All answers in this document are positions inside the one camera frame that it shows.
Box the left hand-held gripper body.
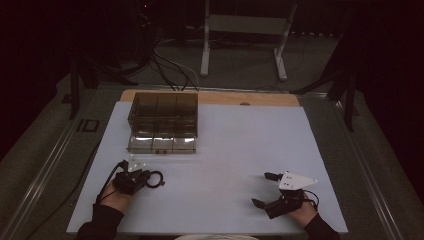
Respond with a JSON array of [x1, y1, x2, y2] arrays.
[[112, 159, 151, 196]]

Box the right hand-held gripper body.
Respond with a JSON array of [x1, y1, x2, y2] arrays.
[[264, 171, 319, 220]]

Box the black hair tie with brown tag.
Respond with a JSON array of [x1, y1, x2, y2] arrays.
[[145, 170, 166, 189]]

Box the smoky transparent drawer organizer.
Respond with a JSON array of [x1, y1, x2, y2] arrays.
[[126, 91, 199, 155]]

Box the person's right hand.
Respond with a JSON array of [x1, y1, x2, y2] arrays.
[[289, 199, 318, 229]]

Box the person's left hand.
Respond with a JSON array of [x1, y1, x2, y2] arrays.
[[99, 181, 134, 214]]

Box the white table cover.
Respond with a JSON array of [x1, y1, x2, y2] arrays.
[[66, 101, 349, 235]]

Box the black tripod stand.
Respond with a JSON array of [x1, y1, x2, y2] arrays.
[[289, 63, 361, 133]]

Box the grey metal stand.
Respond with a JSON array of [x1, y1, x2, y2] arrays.
[[200, 0, 298, 82]]

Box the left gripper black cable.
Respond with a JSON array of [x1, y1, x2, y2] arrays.
[[95, 160, 130, 205]]

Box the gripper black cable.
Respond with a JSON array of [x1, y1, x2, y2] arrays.
[[95, 160, 130, 205], [301, 189, 320, 212]]

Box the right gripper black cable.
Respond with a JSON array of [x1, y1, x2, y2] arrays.
[[301, 189, 320, 212]]

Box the black rectangular floor frame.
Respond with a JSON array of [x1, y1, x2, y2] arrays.
[[76, 118, 100, 133]]

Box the bundle of floor cables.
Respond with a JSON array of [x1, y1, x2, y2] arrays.
[[146, 43, 200, 92]]

